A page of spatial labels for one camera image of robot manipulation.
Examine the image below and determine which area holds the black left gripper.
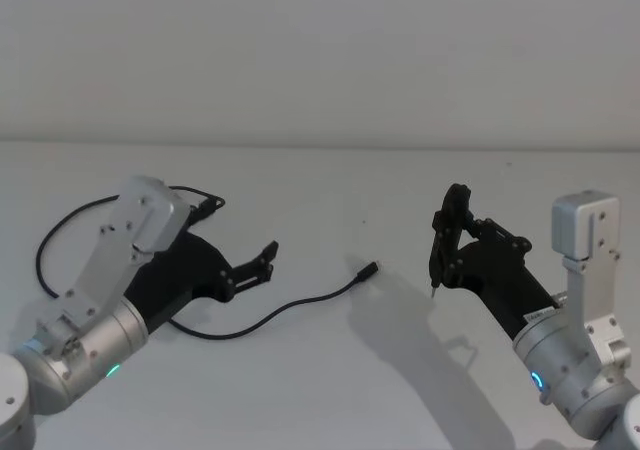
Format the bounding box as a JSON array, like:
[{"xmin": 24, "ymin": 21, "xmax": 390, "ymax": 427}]
[{"xmin": 121, "ymin": 196, "xmax": 280, "ymax": 335}]

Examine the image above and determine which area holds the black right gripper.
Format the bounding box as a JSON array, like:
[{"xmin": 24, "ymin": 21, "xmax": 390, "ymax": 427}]
[{"xmin": 428, "ymin": 183, "xmax": 557, "ymax": 342}]

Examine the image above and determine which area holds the white table cloth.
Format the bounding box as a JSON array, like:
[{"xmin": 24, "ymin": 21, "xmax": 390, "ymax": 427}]
[{"xmin": 0, "ymin": 139, "xmax": 640, "ymax": 450}]

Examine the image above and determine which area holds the black cable with plug end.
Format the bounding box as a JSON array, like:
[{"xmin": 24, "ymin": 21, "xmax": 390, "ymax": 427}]
[{"xmin": 167, "ymin": 261, "xmax": 381, "ymax": 342}]

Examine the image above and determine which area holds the thin black wrist cable loop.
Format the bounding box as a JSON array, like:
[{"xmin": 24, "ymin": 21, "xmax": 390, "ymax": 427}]
[{"xmin": 35, "ymin": 184, "xmax": 226, "ymax": 301}]

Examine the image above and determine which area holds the plain pale wall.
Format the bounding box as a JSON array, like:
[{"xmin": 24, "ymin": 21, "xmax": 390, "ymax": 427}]
[{"xmin": 0, "ymin": 0, "xmax": 640, "ymax": 150}]

